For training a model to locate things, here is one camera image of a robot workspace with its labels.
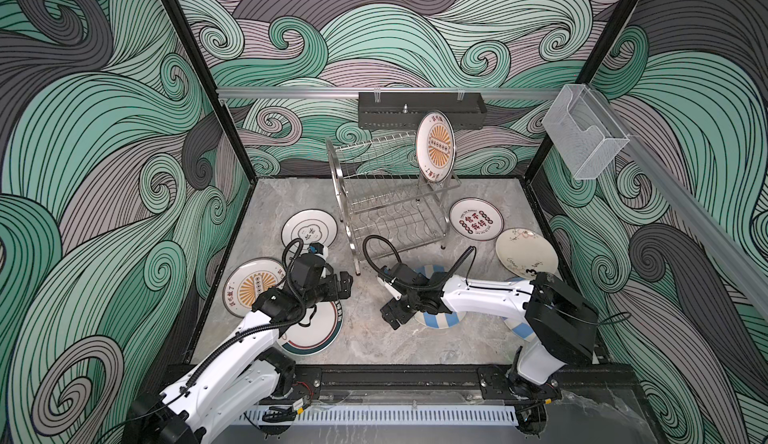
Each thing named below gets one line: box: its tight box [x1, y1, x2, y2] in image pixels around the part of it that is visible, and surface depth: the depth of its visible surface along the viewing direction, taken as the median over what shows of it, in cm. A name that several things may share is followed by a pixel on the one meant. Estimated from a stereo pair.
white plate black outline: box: [281, 209, 338, 249], surface depth 106 cm
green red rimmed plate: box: [278, 300, 344, 357], surface depth 81 cm
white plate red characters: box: [449, 197, 504, 241], surface depth 109 cm
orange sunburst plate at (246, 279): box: [222, 257, 284, 318], surface depth 93 cm
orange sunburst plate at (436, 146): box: [415, 110, 457, 184], surface depth 83 cm
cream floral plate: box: [495, 228, 559, 280], surface depth 98 cm
